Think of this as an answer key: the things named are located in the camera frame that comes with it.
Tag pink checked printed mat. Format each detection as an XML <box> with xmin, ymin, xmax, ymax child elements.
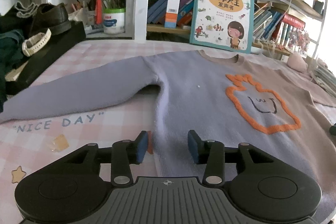
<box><xmin>0</xmin><ymin>40</ymin><xmax>336</xmax><ymax>224</ymax></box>

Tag row of colourful books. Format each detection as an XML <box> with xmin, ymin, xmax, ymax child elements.
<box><xmin>253</xmin><ymin>2</ymin><xmax>307</xmax><ymax>51</ymax></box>

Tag white bookshelf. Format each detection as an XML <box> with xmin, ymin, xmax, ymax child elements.
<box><xmin>0</xmin><ymin>0</ymin><xmax>332</xmax><ymax>59</ymax></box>

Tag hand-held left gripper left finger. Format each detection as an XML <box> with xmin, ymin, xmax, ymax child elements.
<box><xmin>63</xmin><ymin>131</ymin><xmax>149</xmax><ymax>187</ymax></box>

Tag lilac and pink sweater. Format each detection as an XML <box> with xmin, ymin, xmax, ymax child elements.
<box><xmin>0</xmin><ymin>49</ymin><xmax>336</xmax><ymax>217</ymax></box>

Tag red tassel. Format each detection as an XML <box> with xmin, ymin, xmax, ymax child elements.
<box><xmin>94</xmin><ymin>0</ymin><xmax>104</xmax><ymax>25</ymax></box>

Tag pink plush toy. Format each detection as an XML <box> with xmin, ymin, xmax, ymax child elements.
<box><xmin>287</xmin><ymin>53</ymin><xmax>309</xmax><ymax>72</ymax></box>

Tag teal-edged children's picture book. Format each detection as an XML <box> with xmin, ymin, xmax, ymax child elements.
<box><xmin>189</xmin><ymin>0</ymin><xmax>255</xmax><ymax>54</ymax></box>

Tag black leather shoe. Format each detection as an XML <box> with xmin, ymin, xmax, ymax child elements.
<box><xmin>29</xmin><ymin>3</ymin><xmax>72</xmax><ymax>37</ymax></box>

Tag stack of books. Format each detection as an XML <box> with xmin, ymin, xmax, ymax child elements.
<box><xmin>313</xmin><ymin>61</ymin><xmax>336</xmax><ymax>98</ymax></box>

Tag dark clothes pile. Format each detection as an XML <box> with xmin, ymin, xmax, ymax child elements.
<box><xmin>0</xmin><ymin>2</ymin><xmax>40</xmax><ymax>109</ymax></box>

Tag white watch strap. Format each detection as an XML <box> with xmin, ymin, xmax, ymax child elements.
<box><xmin>22</xmin><ymin>29</ymin><xmax>52</xmax><ymax>57</ymax></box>

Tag small white and orange box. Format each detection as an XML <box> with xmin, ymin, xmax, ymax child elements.
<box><xmin>164</xmin><ymin>0</ymin><xmax>182</xmax><ymax>29</ymax></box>

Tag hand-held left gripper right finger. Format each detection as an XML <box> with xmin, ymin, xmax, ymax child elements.
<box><xmin>188</xmin><ymin>130</ymin><xmax>275</xmax><ymax>186</ymax></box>

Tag black box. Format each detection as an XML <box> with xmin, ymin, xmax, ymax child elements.
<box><xmin>5</xmin><ymin>21</ymin><xmax>87</xmax><ymax>96</ymax></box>

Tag row of blue books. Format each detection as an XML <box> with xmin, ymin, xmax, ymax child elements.
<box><xmin>147</xmin><ymin>0</ymin><xmax>196</xmax><ymax>28</ymax></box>

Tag white tub pen holder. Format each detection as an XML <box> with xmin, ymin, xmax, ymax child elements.
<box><xmin>102</xmin><ymin>7</ymin><xmax>126</xmax><ymax>34</ymax></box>

